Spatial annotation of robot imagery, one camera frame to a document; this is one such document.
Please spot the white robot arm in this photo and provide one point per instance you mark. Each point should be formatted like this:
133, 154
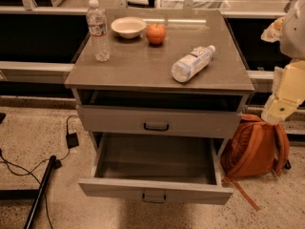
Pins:
289, 30

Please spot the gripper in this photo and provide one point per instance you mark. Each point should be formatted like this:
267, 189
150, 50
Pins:
294, 35

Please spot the white bowl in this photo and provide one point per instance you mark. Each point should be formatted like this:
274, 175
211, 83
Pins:
128, 27

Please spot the grey drawer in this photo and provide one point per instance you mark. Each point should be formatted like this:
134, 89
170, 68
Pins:
156, 169
146, 121

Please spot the red apple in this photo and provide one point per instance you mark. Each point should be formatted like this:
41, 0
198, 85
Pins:
156, 33

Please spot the black power adapter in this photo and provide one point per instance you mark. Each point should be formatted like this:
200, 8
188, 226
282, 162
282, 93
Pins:
72, 140

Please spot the upright clear water bottle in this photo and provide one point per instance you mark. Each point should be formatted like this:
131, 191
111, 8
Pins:
97, 24

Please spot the black stand leg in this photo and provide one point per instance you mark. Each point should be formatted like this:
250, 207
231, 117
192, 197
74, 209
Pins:
35, 195

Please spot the grey top drawer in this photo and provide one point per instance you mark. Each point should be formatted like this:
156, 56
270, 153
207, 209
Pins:
146, 121

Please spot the grey drawer cabinet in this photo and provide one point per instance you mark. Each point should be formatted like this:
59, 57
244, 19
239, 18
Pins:
139, 75

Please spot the orange backpack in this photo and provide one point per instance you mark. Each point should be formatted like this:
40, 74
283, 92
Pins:
257, 148

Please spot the lying white plastic bottle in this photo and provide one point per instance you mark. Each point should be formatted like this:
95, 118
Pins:
188, 66

